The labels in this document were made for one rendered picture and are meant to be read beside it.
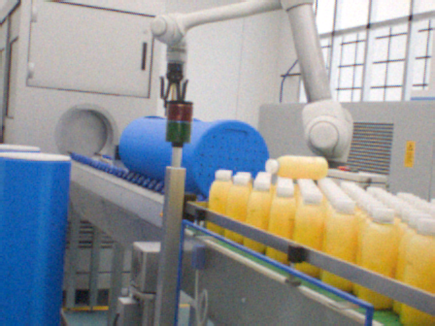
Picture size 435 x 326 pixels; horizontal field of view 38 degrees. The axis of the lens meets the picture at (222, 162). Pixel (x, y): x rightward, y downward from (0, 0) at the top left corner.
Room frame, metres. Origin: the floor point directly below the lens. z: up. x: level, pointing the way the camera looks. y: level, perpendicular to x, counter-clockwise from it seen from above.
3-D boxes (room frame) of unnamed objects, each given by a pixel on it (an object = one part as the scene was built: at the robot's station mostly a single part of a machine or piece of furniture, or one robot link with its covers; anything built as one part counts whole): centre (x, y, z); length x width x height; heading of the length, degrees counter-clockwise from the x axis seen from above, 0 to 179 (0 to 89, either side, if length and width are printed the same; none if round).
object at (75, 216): (3.81, 0.87, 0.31); 0.06 x 0.06 x 0.63; 25
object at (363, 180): (1.94, -0.40, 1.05); 0.20 x 0.10 x 0.10; 25
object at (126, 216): (2.95, 0.39, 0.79); 2.17 x 0.29 x 0.34; 25
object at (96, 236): (3.87, 0.74, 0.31); 0.06 x 0.06 x 0.63; 25
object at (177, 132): (1.50, 0.11, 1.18); 0.06 x 0.06 x 0.05
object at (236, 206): (1.67, -0.05, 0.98); 0.07 x 0.07 x 0.16
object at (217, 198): (1.78, 0.00, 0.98); 0.07 x 0.07 x 0.16
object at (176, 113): (1.50, 0.11, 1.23); 0.06 x 0.06 x 0.04
